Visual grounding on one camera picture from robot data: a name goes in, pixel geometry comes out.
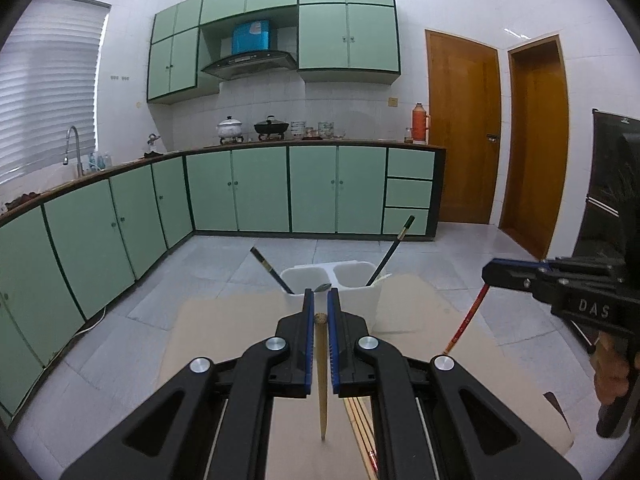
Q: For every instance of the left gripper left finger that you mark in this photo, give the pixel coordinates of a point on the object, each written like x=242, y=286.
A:
x=211, y=420

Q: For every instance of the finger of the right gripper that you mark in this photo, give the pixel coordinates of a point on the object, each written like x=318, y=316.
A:
x=518, y=275

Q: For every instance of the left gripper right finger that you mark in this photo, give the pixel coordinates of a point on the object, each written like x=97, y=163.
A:
x=433, y=420

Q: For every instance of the black chopstick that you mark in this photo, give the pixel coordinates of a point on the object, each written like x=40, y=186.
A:
x=390, y=251
x=270, y=270

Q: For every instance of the plain wooden chopstick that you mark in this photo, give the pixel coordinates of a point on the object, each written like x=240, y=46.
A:
x=322, y=360

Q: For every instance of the white double utensil holder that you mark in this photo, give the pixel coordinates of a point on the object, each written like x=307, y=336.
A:
x=350, y=278

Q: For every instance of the right hand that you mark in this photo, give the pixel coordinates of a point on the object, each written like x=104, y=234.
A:
x=610, y=371

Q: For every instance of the black appliance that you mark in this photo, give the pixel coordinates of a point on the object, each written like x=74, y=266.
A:
x=610, y=225

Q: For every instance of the wooden door right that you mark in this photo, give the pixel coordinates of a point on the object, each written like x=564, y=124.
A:
x=540, y=130

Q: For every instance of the wooden door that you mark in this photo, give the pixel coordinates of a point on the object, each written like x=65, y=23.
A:
x=464, y=99
x=540, y=130

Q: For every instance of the orange thermos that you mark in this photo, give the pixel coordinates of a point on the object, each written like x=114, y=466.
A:
x=419, y=123

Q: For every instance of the wooden door left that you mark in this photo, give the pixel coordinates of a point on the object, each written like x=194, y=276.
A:
x=464, y=99

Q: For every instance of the green lower cabinets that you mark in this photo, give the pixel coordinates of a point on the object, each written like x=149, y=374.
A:
x=66, y=255

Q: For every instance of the green cabinets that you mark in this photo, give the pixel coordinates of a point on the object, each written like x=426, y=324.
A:
x=330, y=40
x=66, y=255

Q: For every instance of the kettle on counter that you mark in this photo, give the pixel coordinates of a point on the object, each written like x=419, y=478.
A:
x=150, y=151

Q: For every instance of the black wok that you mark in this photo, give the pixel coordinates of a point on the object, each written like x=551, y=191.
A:
x=271, y=128

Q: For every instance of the metal faucet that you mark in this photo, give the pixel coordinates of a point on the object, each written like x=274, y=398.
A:
x=72, y=141

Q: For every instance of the white pot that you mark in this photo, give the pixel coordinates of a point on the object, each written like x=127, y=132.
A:
x=229, y=131

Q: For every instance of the green upper cabinets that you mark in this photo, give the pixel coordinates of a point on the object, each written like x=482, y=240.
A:
x=330, y=40

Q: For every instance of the black range hood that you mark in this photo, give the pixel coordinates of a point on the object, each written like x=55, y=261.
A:
x=250, y=63

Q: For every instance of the blue box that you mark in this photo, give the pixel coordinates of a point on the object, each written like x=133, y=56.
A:
x=251, y=36

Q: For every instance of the window blind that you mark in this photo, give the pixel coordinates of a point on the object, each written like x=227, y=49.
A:
x=49, y=79

